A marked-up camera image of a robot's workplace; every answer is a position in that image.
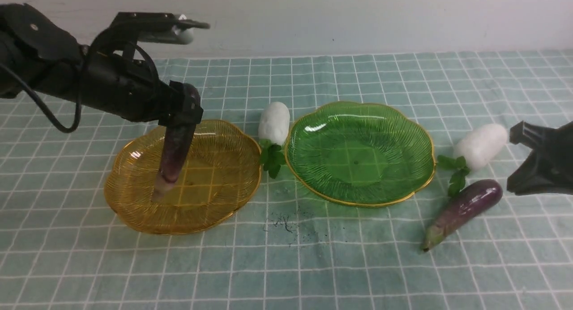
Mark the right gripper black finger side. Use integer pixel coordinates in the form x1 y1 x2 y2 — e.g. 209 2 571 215
509 121 556 155
507 155 543 196

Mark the black left gripper finger holding eggplant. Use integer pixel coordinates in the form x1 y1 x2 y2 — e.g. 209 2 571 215
159 81 203 127

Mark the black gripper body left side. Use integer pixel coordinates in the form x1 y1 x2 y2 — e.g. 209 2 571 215
78 52 182 122

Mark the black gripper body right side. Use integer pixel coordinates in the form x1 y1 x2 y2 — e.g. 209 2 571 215
536 122 573 194

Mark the purple eggplant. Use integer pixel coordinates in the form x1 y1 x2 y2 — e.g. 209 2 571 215
151 84 201 203
421 179 503 253

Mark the white radish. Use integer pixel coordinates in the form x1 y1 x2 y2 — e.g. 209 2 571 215
436 124 509 198
258 102 291 179

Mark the amber plastic plate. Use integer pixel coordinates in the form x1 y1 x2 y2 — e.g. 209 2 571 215
103 120 262 235

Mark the green checkered tablecloth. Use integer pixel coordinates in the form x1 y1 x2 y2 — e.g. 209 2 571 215
0 49 573 310

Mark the green plastic plate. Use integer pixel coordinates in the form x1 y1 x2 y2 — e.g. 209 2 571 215
284 101 436 207

